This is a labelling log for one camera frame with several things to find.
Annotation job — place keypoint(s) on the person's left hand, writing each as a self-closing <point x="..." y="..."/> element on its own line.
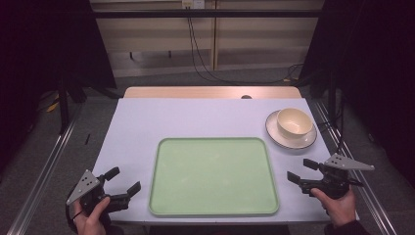
<point x="93" y="217"/>

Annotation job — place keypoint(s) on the yellow floor object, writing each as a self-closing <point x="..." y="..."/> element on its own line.
<point x="52" y="106"/>

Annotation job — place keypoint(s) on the white wall socket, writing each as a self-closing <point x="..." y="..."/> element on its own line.
<point x="193" y="3"/>

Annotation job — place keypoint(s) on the dark curtain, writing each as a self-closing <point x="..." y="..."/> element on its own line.
<point x="49" y="49"/>
<point x="375" y="65"/>

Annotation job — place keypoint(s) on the light green tray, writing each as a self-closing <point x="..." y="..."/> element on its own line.
<point x="213" y="178"/>

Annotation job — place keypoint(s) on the person's right hand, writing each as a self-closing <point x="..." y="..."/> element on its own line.
<point x="341" y="209"/>

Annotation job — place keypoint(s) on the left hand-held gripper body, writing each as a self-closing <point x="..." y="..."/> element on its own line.
<point x="85" y="186"/>

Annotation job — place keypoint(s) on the white dark-rimmed plate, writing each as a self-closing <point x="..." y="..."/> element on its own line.
<point x="293" y="144"/>

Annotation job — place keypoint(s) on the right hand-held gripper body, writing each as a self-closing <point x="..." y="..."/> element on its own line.
<point x="336" y="182"/>

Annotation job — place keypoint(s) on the cream bowl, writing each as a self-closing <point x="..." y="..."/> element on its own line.
<point x="293" y="122"/>

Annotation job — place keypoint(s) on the aluminium rail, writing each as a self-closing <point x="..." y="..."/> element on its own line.
<point x="42" y="176"/>
<point x="365" y="189"/>

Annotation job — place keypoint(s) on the black pen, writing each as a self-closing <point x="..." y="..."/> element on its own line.
<point x="87" y="139"/>

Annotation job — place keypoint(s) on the black horizontal frame bar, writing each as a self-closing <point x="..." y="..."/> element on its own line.
<point x="147" y="13"/>

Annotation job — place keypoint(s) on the pale table cover sheet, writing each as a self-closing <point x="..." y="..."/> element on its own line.
<point x="195" y="117"/>

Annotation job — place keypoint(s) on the black metal stand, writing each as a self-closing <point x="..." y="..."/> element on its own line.
<point x="332" y="98"/>
<point x="63" y="104"/>

